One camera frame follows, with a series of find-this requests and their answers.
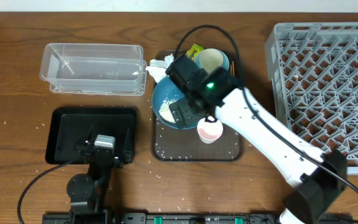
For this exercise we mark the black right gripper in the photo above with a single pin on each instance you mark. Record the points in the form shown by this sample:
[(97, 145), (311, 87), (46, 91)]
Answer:
[(182, 104)]

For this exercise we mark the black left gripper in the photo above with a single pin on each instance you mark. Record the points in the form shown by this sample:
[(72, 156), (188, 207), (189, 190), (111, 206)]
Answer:
[(83, 146)]

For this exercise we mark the pile of white rice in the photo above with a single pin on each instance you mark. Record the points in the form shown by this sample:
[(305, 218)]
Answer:
[(165, 111)]

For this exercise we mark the pink plastic cup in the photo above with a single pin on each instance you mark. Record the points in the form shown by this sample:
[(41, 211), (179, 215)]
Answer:
[(208, 130)]

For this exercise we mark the dark blue plate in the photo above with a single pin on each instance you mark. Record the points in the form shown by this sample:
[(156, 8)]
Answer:
[(165, 89)]

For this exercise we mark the white tissue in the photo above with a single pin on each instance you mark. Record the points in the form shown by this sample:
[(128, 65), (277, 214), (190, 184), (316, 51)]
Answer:
[(157, 68)]

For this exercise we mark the yellow green snack wrapper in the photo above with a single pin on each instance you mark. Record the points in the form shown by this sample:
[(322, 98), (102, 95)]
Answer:
[(194, 51)]

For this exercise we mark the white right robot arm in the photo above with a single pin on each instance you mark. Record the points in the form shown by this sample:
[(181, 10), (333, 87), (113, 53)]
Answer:
[(317, 178)]

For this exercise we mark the grey dishwasher rack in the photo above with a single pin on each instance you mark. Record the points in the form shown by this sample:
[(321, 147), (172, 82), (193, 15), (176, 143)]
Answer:
[(313, 68)]

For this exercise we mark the brown serving tray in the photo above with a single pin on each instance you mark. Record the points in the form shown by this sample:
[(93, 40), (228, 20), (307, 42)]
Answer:
[(184, 145)]

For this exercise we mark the black plastic tray bin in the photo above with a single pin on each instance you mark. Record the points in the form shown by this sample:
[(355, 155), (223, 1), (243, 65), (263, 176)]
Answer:
[(69, 123)]

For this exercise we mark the cream paper cup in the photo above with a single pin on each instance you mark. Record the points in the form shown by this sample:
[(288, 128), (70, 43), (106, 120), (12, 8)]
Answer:
[(210, 59)]

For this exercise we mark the light blue small bowl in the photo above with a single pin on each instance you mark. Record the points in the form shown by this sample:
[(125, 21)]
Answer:
[(225, 64)]

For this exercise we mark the clear plastic bin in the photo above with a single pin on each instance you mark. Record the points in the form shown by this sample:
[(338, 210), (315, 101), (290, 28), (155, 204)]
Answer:
[(94, 69)]

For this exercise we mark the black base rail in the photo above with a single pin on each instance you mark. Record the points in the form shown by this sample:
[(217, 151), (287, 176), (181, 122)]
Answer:
[(142, 218)]

